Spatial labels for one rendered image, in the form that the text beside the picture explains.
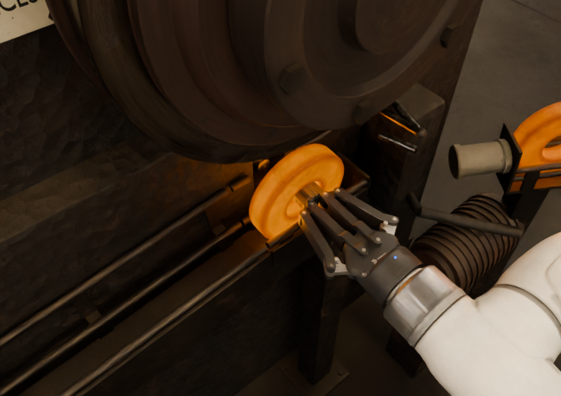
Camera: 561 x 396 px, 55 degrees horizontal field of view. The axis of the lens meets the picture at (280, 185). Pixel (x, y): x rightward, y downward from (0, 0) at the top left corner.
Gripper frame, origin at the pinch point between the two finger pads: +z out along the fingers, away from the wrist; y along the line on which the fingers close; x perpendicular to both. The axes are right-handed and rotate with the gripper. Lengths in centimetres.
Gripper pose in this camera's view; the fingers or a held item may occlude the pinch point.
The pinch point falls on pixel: (299, 186)
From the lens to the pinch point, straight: 75.9
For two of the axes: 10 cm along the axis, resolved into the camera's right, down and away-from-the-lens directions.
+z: -6.3, -6.2, 4.7
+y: 7.8, -4.8, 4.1
